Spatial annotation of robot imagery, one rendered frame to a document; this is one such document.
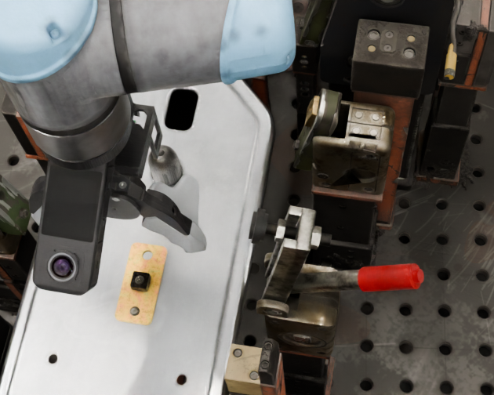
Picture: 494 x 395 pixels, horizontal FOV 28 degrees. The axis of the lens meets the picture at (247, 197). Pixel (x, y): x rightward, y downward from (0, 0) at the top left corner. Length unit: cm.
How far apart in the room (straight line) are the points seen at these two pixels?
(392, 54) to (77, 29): 44
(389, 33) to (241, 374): 36
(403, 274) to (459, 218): 52
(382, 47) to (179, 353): 36
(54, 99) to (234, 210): 42
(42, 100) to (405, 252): 78
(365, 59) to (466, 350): 48
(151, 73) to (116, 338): 43
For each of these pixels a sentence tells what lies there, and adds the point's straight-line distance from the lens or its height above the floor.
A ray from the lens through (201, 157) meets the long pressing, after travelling 105.
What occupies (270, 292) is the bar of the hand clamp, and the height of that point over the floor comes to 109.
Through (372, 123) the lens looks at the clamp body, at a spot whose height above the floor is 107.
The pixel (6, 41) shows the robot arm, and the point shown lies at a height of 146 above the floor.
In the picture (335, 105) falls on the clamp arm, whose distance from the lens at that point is 95.
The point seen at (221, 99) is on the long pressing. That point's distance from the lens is 108.
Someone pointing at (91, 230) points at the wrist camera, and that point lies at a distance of 74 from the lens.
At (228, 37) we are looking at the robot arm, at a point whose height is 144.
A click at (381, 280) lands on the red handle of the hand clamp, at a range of 85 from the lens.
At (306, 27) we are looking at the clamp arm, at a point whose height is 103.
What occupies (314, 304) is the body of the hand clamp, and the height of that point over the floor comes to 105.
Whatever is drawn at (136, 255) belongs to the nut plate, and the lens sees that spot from 101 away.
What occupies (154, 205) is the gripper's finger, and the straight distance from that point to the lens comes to 78.
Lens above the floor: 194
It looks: 66 degrees down
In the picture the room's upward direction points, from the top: 8 degrees counter-clockwise
